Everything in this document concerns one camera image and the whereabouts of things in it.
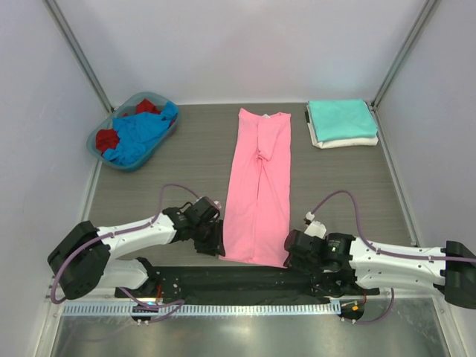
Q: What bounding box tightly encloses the pink t shirt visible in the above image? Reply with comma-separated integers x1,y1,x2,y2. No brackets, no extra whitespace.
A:
222,109,292,268

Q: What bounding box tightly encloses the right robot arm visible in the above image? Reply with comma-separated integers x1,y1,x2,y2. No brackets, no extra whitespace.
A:
284,230,475,309

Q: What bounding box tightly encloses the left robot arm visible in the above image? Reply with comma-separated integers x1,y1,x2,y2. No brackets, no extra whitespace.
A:
47,196,225,303

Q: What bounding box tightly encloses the white folded t shirt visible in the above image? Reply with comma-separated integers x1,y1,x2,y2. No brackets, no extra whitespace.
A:
305,106,379,149

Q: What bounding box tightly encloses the blue t shirt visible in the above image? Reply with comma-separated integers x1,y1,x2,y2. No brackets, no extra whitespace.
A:
102,101,178,167

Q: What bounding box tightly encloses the teal folded t shirt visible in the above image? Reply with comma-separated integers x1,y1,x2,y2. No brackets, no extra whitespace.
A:
308,99,378,142

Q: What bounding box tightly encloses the red t shirt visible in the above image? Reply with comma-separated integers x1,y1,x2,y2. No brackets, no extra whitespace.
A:
95,99,161,155

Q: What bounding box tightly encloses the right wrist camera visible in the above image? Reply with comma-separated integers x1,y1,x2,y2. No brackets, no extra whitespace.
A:
304,212,327,239

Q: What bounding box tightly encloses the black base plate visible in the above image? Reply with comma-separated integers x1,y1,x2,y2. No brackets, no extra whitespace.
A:
128,266,379,300

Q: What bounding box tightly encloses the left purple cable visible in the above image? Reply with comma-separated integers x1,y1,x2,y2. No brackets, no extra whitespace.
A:
50,182,224,323

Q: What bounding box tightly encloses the slotted cable duct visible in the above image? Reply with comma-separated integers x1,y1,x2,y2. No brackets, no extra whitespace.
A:
62,300,341,318

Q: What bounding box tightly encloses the right aluminium frame post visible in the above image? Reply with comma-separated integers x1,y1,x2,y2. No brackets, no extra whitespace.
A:
371,0,441,109

